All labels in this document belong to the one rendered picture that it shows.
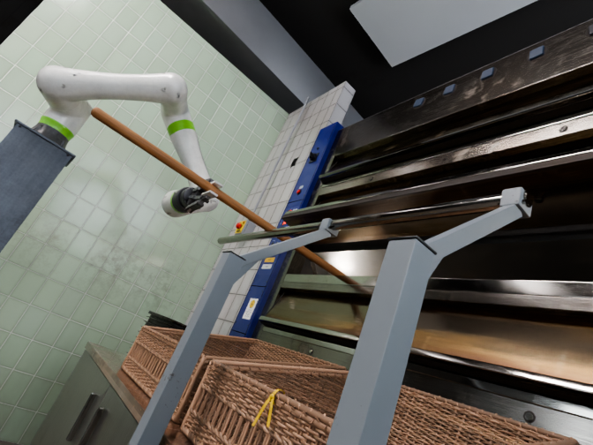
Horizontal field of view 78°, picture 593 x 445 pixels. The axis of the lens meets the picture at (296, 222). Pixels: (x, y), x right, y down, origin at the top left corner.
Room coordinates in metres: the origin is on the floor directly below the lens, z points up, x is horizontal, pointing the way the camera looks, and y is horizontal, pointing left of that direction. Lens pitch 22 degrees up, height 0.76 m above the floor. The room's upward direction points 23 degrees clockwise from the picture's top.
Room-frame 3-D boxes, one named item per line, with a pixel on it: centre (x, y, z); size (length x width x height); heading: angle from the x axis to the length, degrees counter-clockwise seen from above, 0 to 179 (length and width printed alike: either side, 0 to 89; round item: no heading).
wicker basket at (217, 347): (1.31, 0.02, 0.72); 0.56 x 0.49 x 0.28; 31
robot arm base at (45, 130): (1.44, 1.08, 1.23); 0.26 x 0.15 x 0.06; 34
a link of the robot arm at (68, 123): (1.38, 1.04, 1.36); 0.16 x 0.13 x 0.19; 6
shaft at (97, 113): (1.35, -0.10, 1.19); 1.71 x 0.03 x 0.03; 121
